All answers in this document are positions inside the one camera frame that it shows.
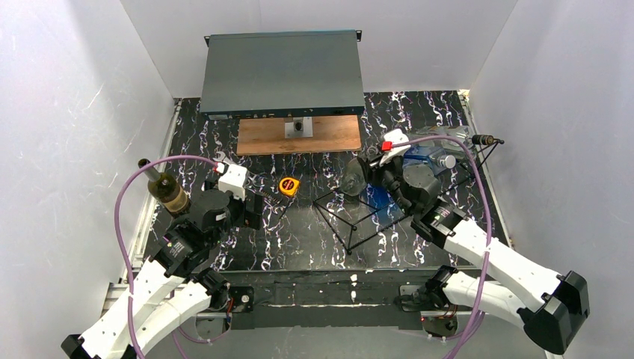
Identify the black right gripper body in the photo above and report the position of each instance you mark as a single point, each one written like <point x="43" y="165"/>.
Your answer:
<point x="375" y="168"/>

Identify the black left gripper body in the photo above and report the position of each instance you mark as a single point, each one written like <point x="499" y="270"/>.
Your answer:
<point x="253" y="211"/>

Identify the blue square bottle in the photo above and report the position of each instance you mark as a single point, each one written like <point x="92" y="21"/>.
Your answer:
<point x="387" y="208"/>
<point x="438" y="159"/>

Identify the blue square bottle front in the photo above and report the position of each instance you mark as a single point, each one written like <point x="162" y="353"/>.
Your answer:
<point x="438" y="159"/>

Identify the clear round glass bottle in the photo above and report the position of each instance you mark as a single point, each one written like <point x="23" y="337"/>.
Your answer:
<point x="443" y="146"/>

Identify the black wire wine rack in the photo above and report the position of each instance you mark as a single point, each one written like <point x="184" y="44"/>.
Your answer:
<point x="361" y="218"/>

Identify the dark green wine bottle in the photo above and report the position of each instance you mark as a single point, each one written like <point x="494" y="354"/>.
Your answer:
<point x="168" y="192"/>

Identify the clear square bottle black cap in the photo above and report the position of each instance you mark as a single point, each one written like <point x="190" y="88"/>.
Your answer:
<point x="478" y="137"/>

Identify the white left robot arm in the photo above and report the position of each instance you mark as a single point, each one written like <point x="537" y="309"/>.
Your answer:
<point x="171" y="286"/>

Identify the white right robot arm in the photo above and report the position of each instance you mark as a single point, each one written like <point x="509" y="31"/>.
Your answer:
<point x="550" y="307"/>

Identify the orange small object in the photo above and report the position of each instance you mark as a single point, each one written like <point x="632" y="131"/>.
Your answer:
<point x="289" y="186"/>

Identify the silver wrench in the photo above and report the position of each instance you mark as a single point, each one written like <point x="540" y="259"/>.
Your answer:
<point x="223" y="158"/>

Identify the wooden board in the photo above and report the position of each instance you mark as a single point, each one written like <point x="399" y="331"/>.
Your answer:
<point x="324" y="134"/>

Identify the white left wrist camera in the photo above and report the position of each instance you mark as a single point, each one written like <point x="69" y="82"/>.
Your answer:
<point x="232" y="179"/>

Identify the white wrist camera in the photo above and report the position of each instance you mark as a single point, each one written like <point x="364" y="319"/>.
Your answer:
<point x="394" y="144"/>
<point x="232" y="179"/>

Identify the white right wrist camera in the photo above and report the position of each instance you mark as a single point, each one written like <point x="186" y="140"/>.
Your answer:
<point x="394" y="144"/>

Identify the metal bracket on board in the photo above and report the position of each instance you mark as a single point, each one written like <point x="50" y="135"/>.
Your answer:
<point x="298" y="127"/>

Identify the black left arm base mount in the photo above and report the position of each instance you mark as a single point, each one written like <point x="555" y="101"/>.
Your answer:
<point x="236" y="299"/>

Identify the grey rack-mount device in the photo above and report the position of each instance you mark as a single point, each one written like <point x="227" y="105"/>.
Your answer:
<point x="283" y="74"/>

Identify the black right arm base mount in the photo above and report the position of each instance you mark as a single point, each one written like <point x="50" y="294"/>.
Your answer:
<point x="437" y="315"/>

